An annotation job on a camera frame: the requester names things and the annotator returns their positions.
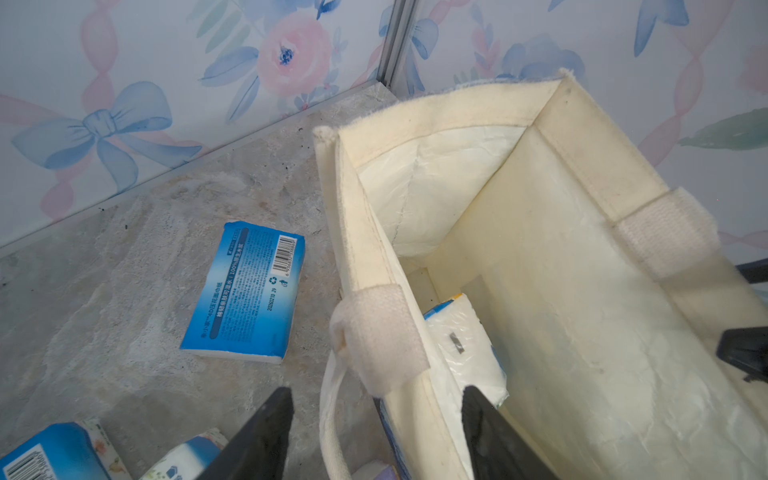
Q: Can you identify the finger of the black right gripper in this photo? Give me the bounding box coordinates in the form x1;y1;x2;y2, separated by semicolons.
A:
716;327;768;382
736;258;768;284

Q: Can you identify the left aluminium corner post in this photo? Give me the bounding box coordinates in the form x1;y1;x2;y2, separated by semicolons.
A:
376;0;419;88

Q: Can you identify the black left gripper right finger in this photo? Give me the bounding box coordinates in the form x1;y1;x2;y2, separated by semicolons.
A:
461;385;558;480

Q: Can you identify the floral blue tissue pack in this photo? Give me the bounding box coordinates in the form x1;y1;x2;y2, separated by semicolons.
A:
141;428;228;480

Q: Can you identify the blue tissue pack barcode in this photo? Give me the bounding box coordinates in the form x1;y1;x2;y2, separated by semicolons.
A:
0;421;100;480

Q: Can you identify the blue tissue pack near bag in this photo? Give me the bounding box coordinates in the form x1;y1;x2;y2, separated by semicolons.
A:
180;221;305;364

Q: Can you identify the cream canvas bag starry print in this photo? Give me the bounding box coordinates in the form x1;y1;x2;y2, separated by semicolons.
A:
314;74;767;479

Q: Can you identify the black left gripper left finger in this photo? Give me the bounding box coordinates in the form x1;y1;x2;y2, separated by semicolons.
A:
197;387;294;480

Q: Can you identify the white tissue pack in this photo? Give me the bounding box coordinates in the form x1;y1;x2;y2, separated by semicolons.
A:
424;294;509;408

